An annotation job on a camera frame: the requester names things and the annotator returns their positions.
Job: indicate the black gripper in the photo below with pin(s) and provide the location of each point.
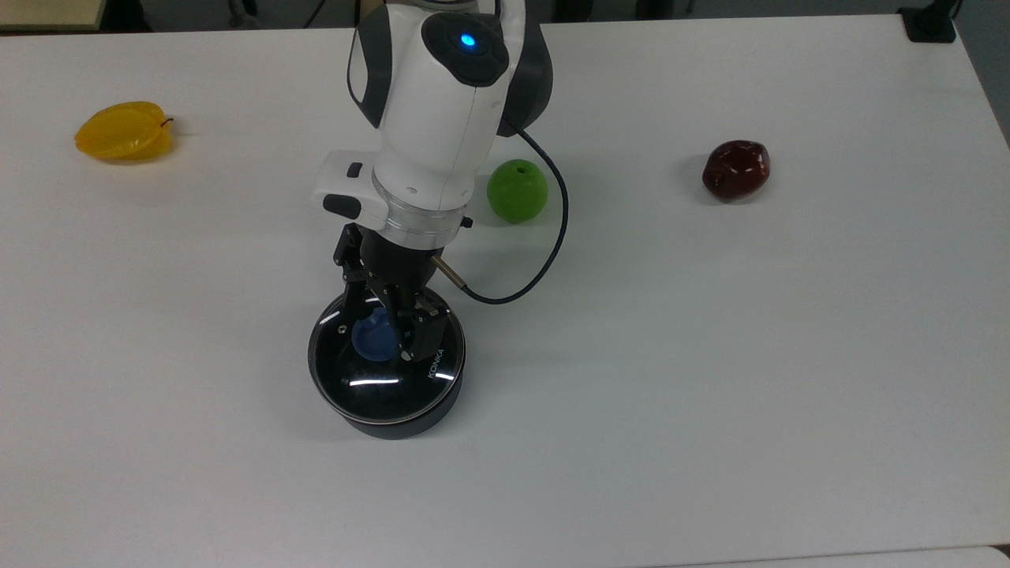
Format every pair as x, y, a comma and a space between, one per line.
398, 268

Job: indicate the glass lid with blue knob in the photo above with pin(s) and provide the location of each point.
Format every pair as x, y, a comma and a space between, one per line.
379, 390

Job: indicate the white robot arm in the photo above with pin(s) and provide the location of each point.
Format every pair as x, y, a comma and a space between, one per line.
430, 118

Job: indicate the dark blue saucepan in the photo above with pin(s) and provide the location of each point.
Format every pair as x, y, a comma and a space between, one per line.
394, 430

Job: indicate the green apple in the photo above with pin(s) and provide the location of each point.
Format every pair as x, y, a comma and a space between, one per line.
517, 193

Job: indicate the yellow starfruit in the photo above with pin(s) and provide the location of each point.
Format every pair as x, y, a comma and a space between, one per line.
122, 132

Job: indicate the beige wooden desk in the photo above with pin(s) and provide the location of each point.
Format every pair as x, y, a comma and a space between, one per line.
47, 12

